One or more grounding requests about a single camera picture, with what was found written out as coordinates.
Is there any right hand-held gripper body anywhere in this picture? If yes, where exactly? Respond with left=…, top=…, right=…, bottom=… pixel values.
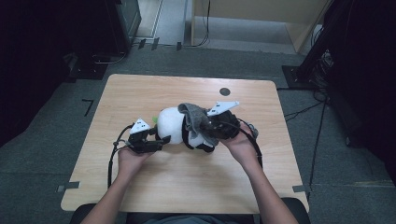
left=206, top=100, right=241, bottom=140

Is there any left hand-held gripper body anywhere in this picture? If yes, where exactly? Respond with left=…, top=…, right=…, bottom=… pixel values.
left=127, top=118, right=155, bottom=154

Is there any grey cloth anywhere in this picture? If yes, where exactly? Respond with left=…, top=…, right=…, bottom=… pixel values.
left=177, top=102, right=219, bottom=147

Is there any panda plush toy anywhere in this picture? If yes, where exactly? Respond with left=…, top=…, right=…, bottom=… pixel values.
left=151, top=106, right=216, bottom=153

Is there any person's left hand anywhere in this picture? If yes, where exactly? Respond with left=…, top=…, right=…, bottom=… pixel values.
left=117, top=148, right=153, bottom=185

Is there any person's right hand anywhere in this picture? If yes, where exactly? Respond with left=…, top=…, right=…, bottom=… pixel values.
left=221, top=122, right=260, bottom=169

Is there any person's dark clothing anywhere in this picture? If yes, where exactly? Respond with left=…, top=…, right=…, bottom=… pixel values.
left=125, top=213, right=261, bottom=224

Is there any black chair armrest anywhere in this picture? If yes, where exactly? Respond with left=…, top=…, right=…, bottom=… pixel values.
left=68, top=203, right=96, bottom=224
left=281, top=196, right=311, bottom=224

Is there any black cabinet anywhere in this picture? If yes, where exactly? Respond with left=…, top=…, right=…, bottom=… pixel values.
left=102, top=0, right=143, bottom=55

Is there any black metal stand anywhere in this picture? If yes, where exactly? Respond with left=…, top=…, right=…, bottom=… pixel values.
left=281, top=0, right=347, bottom=91

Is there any light wooden furniture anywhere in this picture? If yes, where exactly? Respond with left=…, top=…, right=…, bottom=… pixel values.
left=190, top=0, right=331, bottom=54

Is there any dark curtain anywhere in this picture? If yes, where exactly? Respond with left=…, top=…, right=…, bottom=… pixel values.
left=325, top=0, right=396, bottom=185
left=0, top=0, right=108, bottom=147

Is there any right hand-held gripper cable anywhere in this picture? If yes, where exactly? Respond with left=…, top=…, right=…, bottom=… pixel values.
left=218, top=119, right=264, bottom=169

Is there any hand-held gripper cable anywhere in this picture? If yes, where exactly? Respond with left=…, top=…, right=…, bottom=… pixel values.
left=218, top=119, right=264, bottom=169
left=106, top=124, right=134, bottom=189

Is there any left hand-held gripper cable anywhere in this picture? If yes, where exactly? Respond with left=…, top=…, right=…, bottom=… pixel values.
left=106, top=124, right=134, bottom=189

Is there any black floor base plate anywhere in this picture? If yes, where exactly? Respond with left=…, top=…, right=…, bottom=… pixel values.
left=64, top=53, right=109, bottom=82

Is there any long black floor cable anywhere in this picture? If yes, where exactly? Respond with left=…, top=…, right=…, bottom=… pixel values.
left=307, top=99, right=328, bottom=189

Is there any black hanging cable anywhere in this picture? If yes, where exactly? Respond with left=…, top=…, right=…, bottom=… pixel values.
left=194, top=0, right=211, bottom=49

